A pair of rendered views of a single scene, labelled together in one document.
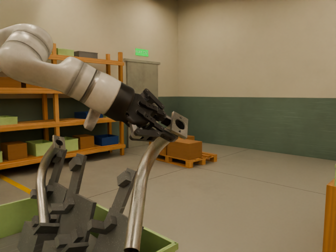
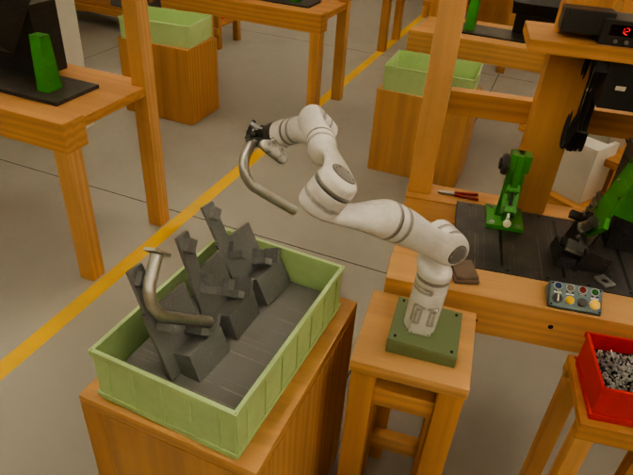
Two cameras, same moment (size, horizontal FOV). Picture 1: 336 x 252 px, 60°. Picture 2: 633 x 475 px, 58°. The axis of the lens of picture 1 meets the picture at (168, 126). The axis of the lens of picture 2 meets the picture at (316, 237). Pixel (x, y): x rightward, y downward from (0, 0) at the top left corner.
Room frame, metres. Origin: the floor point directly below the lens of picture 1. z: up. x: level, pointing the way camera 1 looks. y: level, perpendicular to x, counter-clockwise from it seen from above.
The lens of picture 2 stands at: (1.01, 1.51, 1.99)
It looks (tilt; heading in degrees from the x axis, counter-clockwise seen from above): 34 degrees down; 248
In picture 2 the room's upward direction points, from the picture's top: 4 degrees clockwise
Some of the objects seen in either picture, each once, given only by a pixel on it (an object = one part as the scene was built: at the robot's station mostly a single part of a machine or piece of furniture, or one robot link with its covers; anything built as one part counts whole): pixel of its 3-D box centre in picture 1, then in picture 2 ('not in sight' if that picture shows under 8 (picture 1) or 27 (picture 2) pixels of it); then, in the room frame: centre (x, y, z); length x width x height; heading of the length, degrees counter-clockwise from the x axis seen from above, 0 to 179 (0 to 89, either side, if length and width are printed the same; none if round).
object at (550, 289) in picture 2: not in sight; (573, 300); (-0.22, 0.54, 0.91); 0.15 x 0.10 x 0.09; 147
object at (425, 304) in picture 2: not in sight; (426, 301); (0.27, 0.49, 0.98); 0.09 x 0.09 x 0.17; 60
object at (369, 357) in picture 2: not in sight; (415, 339); (0.27, 0.49, 0.83); 0.32 x 0.32 x 0.04; 54
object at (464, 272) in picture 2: not in sight; (463, 270); (0.03, 0.33, 0.91); 0.10 x 0.08 x 0.03; 71
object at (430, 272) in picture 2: not in sight; (440, 253); (0.26, 0.50, 1.14); 0.09 x 0.09 x 0.17; 6
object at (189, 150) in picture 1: (181, 148); not in sight; (5.82, -0.27, 0.22); 1.20 x 0.81 x 0.44; 43
